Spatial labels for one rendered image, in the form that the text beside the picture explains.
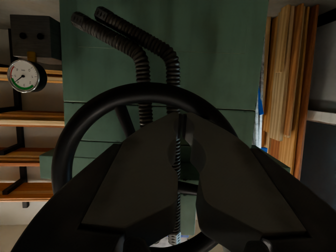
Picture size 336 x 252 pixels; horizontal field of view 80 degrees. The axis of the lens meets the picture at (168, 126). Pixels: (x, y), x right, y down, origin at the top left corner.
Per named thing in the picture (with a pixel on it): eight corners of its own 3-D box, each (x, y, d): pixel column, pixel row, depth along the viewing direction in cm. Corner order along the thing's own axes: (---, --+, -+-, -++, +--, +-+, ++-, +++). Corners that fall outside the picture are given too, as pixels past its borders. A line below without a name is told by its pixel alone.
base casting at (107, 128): (258, 110, 45) (253, 149, 47) (210, 100, 102) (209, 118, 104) (60, 101, 46) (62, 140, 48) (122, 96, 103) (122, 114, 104)
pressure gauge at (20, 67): (37, 49, 38) (39, 93, 39) (49, 53, 42) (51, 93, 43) (4, 48, 38) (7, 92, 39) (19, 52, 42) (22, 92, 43)
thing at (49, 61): (48, 15, 39) (50, 57, 41) (77, 33, 52) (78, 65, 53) (5, 13, 40) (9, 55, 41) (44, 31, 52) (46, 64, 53)
